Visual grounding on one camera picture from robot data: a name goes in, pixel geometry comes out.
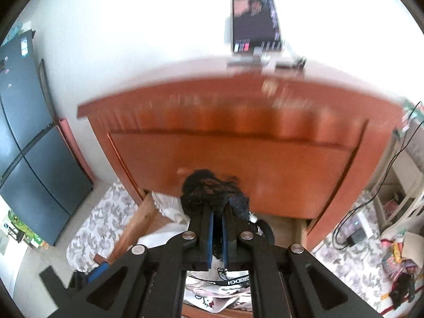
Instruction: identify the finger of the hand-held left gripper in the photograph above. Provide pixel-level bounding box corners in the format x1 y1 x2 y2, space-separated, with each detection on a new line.
39 265 69 292
68 262 110 292

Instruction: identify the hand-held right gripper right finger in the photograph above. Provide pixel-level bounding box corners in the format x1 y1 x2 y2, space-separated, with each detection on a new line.
222 203 381 318

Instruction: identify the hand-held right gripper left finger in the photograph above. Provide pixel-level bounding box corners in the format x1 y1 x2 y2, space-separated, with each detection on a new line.
50 203 215 318

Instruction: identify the black lace underwear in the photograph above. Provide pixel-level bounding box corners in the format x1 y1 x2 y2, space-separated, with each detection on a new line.
180 169 255 259

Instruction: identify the white cartoon print underwear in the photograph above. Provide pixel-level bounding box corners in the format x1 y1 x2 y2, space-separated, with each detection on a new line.
183 290 252 313

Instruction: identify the closed wooden drawer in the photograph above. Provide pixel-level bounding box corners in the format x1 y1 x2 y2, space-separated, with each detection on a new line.
107 132 360 220

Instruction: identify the green printed packet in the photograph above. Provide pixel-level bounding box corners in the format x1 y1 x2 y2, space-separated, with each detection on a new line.
8 209 45 249

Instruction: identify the white ruffled garment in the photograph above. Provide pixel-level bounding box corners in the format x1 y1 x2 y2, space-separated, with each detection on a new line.
136 190 199 249

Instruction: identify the wooden nightstand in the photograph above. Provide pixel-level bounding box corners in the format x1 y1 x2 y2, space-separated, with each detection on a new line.
77 58 406 250

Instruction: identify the black charger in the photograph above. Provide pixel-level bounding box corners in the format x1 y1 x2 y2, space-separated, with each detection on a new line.
346 230 366 247

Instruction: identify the pink board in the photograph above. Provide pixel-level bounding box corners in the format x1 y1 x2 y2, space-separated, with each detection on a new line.
58 117 95 183

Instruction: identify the grey floral blanket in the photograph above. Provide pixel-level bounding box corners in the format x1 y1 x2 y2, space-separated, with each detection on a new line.
66 179 411 318

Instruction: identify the white power strip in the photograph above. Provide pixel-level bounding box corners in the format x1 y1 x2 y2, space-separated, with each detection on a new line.
344 212 376 239

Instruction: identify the beige cardboard sheet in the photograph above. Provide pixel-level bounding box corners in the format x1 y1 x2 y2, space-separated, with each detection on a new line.
381 219 421 259

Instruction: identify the black cloth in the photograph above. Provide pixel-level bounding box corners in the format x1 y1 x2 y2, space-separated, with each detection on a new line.
389 272 416 307

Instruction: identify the white shelf unit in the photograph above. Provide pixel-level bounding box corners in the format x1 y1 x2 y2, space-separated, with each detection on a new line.
374 119 424 239

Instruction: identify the teal cloth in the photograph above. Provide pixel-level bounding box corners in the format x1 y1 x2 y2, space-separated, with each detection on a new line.
402 99 424 133

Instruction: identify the black cable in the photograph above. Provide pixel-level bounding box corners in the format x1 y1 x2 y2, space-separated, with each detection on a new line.
333 101 421 250

